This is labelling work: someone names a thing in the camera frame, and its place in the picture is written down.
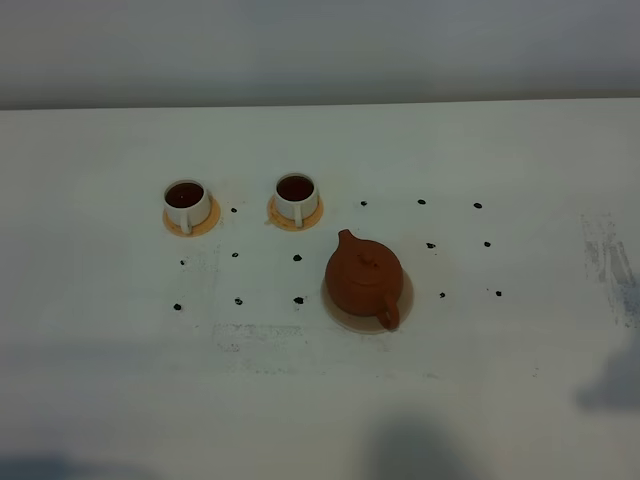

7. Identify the brown clay teapot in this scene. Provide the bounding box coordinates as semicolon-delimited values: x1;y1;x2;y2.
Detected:
324;229;404;331

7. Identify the beige round teapot coaster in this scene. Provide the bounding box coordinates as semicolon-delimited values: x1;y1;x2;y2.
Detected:
321;271;414;335

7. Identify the right orange coaster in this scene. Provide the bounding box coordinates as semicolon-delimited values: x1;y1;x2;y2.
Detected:
266;196;324;232

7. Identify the orange coaster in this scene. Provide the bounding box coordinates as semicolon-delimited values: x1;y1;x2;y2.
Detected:
162;194;221;238
266;196;324;232

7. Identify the right white teacup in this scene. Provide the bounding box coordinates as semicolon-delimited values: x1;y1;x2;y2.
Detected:
274;173;319;228

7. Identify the white teacup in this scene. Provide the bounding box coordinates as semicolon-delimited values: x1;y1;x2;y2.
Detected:
163;179;212;235
274;173;319;228

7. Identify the left orange coaster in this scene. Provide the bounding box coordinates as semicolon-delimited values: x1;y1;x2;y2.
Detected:
162;194;221;238

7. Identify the left white teacup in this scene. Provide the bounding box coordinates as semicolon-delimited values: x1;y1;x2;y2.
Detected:
163;179;212;235

